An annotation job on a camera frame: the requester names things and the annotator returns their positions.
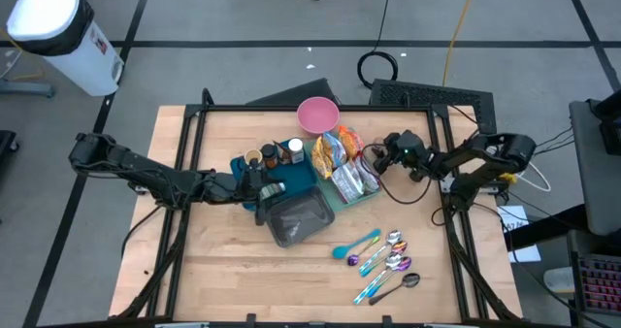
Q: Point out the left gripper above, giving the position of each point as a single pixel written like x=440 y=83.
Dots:
x=252 y=189

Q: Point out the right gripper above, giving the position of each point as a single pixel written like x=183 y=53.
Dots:
x=390 y=155

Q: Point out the green herb spice jar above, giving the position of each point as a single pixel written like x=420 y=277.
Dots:
x=275 y=191

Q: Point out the white red ramen packet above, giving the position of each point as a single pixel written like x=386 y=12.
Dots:
x=369 y=175

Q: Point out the orange ramen packet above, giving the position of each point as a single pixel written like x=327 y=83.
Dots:
x=351 y=141

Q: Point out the black lid amber jar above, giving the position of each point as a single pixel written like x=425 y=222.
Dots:
x=269 y=155

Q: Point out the tan lid spice jar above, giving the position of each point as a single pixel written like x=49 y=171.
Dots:
x=253 y=157

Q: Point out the white lid spice jar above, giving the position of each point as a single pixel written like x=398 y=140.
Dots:
x=296 y=146

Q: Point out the teal plastic spoon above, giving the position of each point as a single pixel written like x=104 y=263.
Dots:
x=339 y=252

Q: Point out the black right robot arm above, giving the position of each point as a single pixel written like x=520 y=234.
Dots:
x=466 y=155

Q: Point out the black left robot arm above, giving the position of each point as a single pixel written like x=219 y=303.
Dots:
x=145 y=170

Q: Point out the blue plastic bin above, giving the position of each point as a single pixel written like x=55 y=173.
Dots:
x=296 y=182

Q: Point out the grey translucent plastic bin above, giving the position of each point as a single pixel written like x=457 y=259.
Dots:
x=301 y=221

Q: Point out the light green plastic bin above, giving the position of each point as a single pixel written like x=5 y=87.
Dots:
x=326 y=192

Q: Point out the pink bowl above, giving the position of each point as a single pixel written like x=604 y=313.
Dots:
x=317 y=114

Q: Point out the rainbow metal spoon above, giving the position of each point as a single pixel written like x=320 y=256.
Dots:
x=399 y=247

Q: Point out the black computer tower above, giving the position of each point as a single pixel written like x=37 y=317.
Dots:
x=301 y=95

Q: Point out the small iridescent purple spoon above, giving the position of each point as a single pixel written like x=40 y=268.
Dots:
x=352 y=260

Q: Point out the purple metal spoon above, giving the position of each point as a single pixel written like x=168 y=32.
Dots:
x=404 y=263

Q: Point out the dark steel spoon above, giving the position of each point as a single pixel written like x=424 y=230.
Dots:
x=411 y=280

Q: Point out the white paper sheet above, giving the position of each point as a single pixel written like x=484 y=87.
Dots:
x=516 y=216

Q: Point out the black desk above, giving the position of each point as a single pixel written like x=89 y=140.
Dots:
x=548 y=226

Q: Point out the white computer mouse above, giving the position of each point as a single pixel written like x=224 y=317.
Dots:
x=558 y=279

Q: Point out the black desk device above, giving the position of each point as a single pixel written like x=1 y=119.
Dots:
x=612 y=129

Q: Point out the RGB backlit keyboard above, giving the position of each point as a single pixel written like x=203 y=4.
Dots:
x=601 y=284

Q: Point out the white trash can black bag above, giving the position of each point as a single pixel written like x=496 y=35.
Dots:
x=63 y=37

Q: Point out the grey metal stand base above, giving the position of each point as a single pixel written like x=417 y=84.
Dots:
x=29 y=88

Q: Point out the black aluminium table frame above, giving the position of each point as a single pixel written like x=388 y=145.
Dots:
x=228 y=108

